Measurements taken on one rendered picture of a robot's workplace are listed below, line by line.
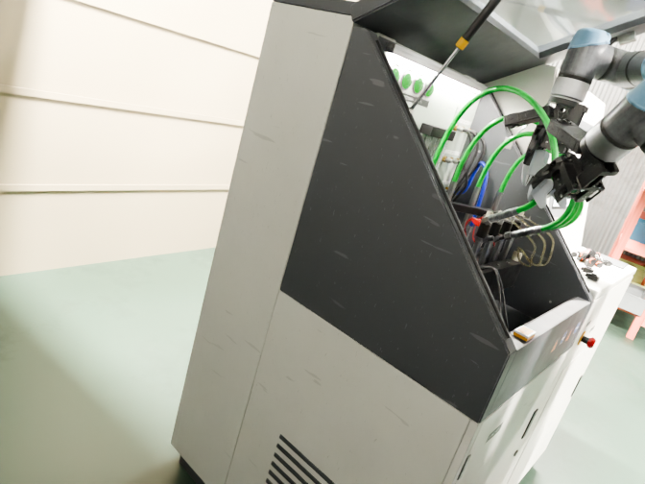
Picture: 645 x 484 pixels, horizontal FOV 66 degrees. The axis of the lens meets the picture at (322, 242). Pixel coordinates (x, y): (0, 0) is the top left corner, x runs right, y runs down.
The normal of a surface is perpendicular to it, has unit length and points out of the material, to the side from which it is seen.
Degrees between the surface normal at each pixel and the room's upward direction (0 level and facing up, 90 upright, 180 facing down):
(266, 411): 90
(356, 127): 90
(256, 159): 90
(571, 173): 45
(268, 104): 90
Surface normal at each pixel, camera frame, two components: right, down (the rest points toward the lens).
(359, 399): -0.64, 0.05
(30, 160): 0.77, 0.39
